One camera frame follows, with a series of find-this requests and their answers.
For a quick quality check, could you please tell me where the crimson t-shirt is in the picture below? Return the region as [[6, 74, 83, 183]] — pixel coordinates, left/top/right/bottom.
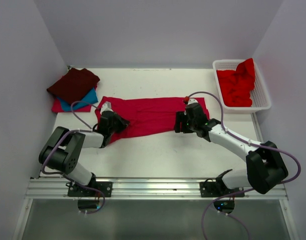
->
[[94, 96, 210, 146]]

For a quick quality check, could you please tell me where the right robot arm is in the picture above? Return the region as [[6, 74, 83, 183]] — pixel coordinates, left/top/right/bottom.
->
[[174, 102, 289, 197]]

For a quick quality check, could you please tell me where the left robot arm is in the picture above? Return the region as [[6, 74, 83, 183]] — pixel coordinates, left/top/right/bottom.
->
[[38, 110, 130, 198]]

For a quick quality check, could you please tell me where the blue folded t-shirt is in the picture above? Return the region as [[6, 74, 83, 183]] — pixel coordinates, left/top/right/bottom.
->
[[56, 87, 98, 111]]

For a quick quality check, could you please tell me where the dark maroon folded t-shirt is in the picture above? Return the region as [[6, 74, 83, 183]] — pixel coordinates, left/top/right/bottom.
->
[[46, 68, 100, 104]]

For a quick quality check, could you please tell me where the bright red t-shirt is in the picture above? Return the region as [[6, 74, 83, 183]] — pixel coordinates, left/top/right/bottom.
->
[[216, 58, 256, 108]]

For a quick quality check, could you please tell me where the pink folded t-shirt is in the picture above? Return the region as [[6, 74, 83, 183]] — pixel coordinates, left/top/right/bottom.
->
[[51, 98, 91, 113]]

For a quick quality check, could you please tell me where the white plastic basket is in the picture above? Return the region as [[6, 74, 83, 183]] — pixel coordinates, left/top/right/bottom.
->
[[213, 59, 271, 114]]

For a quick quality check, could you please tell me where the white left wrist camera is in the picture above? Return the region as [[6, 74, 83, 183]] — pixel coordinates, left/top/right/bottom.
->
[[100, 101, 113, 114]]

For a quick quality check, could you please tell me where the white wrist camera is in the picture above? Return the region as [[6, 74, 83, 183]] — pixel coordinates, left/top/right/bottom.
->
[[100, 101, 113, 114], [183, 96, 199, 108]]

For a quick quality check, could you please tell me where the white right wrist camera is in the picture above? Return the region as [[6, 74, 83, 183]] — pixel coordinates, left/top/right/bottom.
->
[[183, 96, 199, 108]]

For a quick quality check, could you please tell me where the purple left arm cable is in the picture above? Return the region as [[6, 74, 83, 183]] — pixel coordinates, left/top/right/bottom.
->
[[40, 100, 106, 215]]

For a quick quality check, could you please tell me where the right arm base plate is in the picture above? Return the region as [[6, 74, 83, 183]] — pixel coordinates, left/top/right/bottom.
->
[[199, 178, 245, 198]]

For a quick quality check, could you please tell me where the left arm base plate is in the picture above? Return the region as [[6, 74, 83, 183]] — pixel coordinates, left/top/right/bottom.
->
[[65, 181, 113, 198]]

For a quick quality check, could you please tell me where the aluminium mounting rail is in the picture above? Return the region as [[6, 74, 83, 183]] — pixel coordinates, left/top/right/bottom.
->
[[24, 111, 288, 201]]

